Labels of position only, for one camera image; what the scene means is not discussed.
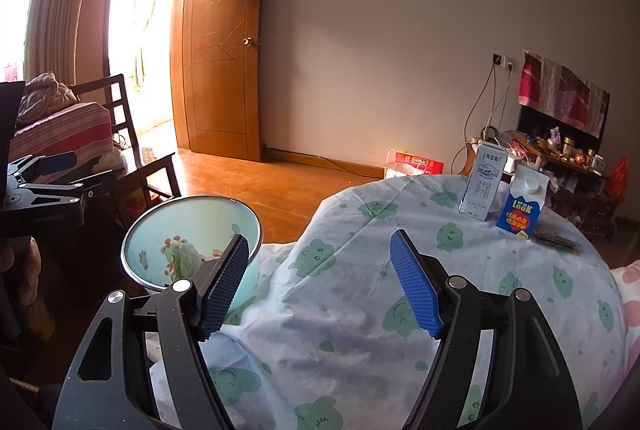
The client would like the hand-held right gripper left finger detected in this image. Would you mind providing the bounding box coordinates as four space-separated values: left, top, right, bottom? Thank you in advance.
52 233 251 430

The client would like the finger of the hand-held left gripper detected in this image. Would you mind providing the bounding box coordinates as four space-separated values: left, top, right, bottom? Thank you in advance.
7 151 78 183
5 171 117 213

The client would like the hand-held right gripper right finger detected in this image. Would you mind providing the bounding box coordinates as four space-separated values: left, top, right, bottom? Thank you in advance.
389 230 583 430

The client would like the light blue plastic bin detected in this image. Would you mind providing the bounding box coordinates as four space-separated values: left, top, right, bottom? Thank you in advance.
121 195 263 306

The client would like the red striped blanket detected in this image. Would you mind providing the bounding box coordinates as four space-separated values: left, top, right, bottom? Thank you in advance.
10 102 113 171

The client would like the dark wooden chair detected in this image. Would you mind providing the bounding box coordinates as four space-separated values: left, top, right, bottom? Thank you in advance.
70 74 182 221

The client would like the beige quilt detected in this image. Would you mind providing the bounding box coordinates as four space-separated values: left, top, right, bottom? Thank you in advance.
19 71 81 118

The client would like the white cloud-print tablecloth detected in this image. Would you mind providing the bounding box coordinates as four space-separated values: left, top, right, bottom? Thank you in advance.
145 173 628 430

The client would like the white paper bag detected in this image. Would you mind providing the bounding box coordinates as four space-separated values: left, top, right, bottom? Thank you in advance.
384 149 427 181

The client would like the tall white milk carton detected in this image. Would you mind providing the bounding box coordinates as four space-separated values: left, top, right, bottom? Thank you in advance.
459 140 506 222

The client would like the blue white gable carton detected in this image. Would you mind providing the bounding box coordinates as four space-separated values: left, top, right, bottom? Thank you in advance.
496 164 550 241

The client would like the white box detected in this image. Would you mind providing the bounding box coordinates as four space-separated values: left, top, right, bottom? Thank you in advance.
500 147 523 174

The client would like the wooden door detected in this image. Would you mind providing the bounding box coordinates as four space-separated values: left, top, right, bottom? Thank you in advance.
170 0 268 162

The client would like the wooden television cabinet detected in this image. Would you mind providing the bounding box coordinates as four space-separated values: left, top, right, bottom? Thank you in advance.
482 130 623 243

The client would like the black television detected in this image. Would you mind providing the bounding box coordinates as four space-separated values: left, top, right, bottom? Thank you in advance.
515 103 601 151

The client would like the pink floral blanket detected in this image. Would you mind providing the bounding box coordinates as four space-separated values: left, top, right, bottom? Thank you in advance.
611 259 640 411

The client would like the orange shopping bag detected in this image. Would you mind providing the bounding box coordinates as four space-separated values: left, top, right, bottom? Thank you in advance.
606 155 629 203

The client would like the red patchwork cloth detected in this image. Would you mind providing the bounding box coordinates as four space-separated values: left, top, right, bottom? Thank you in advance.
517 50 611 138

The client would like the white power cable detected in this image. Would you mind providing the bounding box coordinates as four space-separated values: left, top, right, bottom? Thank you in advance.
452 65 501 176
480 69 512 141

